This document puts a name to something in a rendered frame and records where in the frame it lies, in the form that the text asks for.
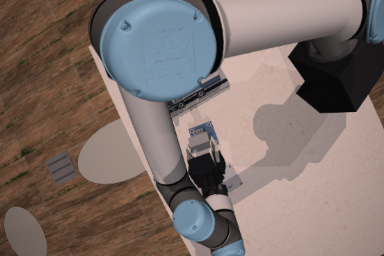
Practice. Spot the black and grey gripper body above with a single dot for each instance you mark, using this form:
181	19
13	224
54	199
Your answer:
203	171

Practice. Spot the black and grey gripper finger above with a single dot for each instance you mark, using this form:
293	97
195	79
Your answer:
219	156
189	154

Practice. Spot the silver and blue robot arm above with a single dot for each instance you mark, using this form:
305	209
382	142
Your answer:
160	50

